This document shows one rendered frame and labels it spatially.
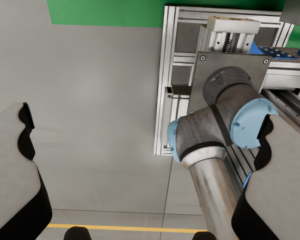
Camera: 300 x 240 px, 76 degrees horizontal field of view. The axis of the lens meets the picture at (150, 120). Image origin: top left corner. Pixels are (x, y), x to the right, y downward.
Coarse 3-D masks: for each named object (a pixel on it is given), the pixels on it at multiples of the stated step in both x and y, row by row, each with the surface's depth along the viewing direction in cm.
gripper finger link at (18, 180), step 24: (0, 120) 8; (24, 120) 10; (0, 144) 7; (24, 144) 8; (0, 168) 6; (24, 168) 6; (0, 192) 5; (24, 192) 6; (0, 216) 5; (24, 216) 5; (48, 216) 6
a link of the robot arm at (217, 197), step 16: (192, 112) 52; (208, 112) 48; (176, 128) 49; (192, 128) 48; (208, 128) 46; (176, 144) 49; (192, 144) 45; (208, 144) 44; (224, 144) 48; (176, 160) 51; (192, 160) 45; (208, 160) 43; (192, 176) 45; (208, 176) 41; (224, 176) 41; (208, 192) 40; (224, 192) 39; (208, 208) 39; (224, 208) 37; (208, 224) 38; (224, 224) 36
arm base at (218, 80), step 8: (216, 72) 59; (224, 72) 57; (232, 72) 56; (240, 72) 56; (208, 80) 60; (216, 80) 58; (224, 80) 55; (232, 80) 54; (240, 80) 54; (248, 80) 55; (208, 88) 59; (216, 88) 56; (224, 88) 53; (208, 96) 60; (216, 96) 55; (208, 104) 63
